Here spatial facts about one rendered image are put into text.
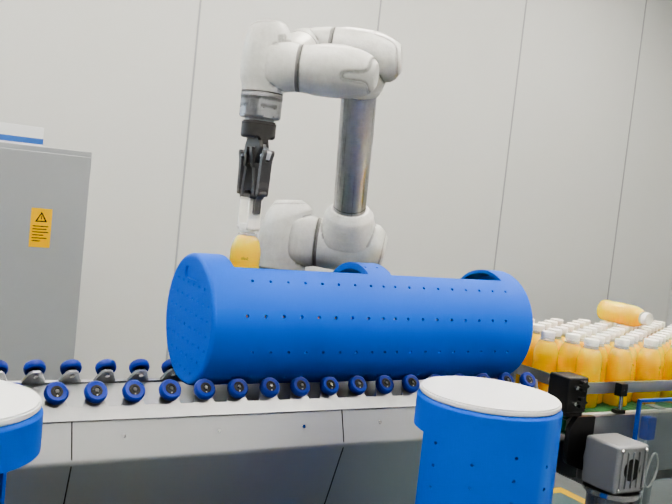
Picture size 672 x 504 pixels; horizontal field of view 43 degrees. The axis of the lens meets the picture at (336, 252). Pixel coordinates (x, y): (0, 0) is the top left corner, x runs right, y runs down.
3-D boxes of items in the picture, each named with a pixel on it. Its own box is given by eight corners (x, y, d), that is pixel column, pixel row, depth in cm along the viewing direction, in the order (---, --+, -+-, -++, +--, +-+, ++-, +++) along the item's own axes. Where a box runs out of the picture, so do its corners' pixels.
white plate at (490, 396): (547, 385, 182) (546, 390, 182) (417, 369, 184) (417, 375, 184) (576, 418, 155) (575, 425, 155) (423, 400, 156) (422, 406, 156)
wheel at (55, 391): (42, 384, 163) (44, 380, 161) (66, 383, 165) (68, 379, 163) (43, 406, 160) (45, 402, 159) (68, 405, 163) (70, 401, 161)
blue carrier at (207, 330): (159, 365, 198) (172, 244, 195) (456, 362, 243) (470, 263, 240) (204, 402, 174) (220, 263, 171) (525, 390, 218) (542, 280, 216)
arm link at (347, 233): (319, 250, 280) (385, 258, 279) (311, 277, 267) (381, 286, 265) (334, 17, 239) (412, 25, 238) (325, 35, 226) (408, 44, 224)
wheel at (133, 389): (120, 382, 170) (122, 378, 169) (142, 382, 173) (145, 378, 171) (122, 403, 168) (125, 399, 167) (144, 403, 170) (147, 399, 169)
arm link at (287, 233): (260, 263, 279) (268, 196, 278) (315, 270, 278) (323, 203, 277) (251, 266, 263) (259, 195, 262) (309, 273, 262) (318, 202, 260)
